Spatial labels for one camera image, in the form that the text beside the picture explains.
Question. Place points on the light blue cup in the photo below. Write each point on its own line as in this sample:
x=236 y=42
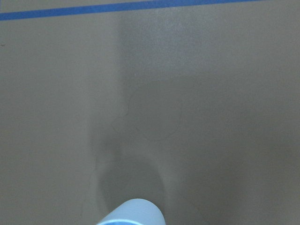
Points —
x=135 y=212

